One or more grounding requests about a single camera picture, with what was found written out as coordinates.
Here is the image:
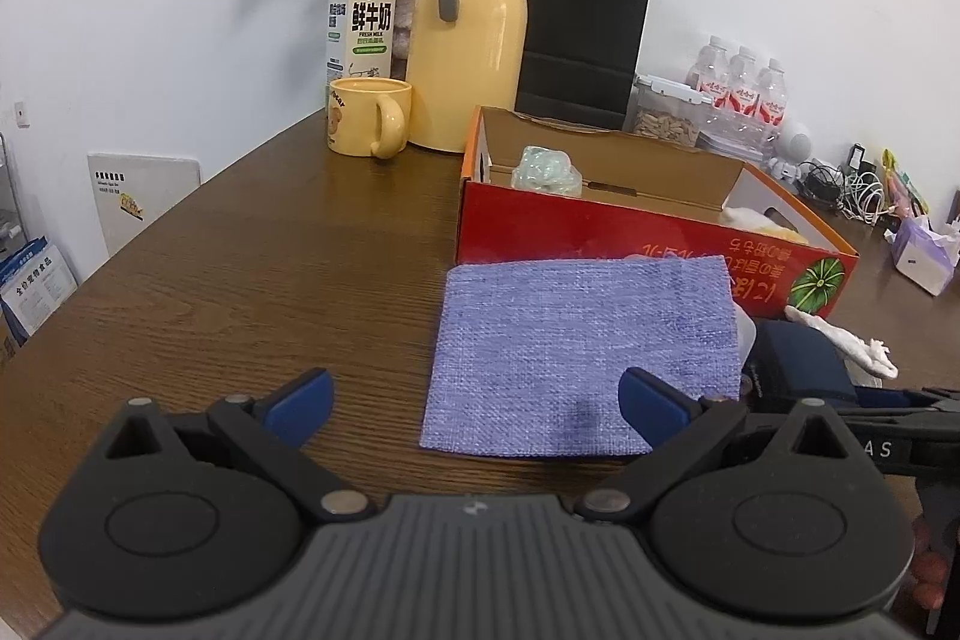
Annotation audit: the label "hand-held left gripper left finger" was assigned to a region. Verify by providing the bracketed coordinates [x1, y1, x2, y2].
[105, 368, 377, 522]

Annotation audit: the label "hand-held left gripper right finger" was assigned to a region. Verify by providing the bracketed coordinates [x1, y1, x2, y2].
[576, 367, 852, 522]

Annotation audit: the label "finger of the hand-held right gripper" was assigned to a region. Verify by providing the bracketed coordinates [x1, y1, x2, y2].
[741, 387, 960, 420]

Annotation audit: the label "blue woven cloth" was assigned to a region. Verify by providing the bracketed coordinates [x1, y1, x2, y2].
[418, 255, 743, 459]

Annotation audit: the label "navy fabric pouch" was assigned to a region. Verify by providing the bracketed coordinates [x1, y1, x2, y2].
[748, 320, 860, 410]

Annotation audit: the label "white plastic cup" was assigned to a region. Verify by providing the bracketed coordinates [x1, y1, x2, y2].
[729, 304, 761, 365]

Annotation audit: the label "red cardboard box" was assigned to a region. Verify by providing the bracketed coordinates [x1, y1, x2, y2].
[456, 105, 860, 320]

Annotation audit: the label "red round object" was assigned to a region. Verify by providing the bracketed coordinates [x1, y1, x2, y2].
[910, 514, 947, 611]

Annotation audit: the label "purple tissue pack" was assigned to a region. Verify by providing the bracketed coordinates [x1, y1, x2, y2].
[891, 215, 960, 297]

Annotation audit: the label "white and yellow plush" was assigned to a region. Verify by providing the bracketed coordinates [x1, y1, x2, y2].
[721, 201, 812, 248]

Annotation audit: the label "yellow green packet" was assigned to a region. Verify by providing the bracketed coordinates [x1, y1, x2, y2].
[880, 148, 931, 218]

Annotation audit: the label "crumpled green clear plastic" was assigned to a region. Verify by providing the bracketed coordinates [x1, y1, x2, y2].
[511, 144, 583, 196]

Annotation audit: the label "white board with sticker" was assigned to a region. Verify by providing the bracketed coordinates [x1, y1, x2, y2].
[87, 152, 201, 256]

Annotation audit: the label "white robot figurine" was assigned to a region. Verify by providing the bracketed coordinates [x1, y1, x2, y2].
[763, 122, 816, 181]

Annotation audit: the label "blue white printed bags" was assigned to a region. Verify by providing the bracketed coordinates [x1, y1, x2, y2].
[0, 233, 80, 345]

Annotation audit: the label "clear lidded food container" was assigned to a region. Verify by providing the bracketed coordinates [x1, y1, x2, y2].
[631, 73, 715, 148]

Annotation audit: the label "yellow mug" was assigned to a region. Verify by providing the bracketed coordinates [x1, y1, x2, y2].
[326, 77, 413, 160]

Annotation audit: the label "red label water bottle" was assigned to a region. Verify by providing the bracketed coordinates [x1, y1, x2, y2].
[693, 35, 733, 115]
[726, 45, 761, 121]
[756, 58, 790, 131]

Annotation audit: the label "white milk carton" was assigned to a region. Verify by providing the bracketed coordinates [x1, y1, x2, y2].
[324, 0, 395, 84]

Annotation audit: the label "black paper bag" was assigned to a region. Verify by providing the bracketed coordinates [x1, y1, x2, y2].
[514, 0, 659, 133]

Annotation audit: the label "yellow thermos jug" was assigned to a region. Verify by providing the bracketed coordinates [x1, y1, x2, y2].
[405, 0, 527, 154]

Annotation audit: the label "tangled white cables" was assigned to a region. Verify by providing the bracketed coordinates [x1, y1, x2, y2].
[838, 170, 891, 229]

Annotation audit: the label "tangled black cables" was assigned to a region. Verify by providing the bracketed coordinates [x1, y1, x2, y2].
[797, 158, 846, 208]

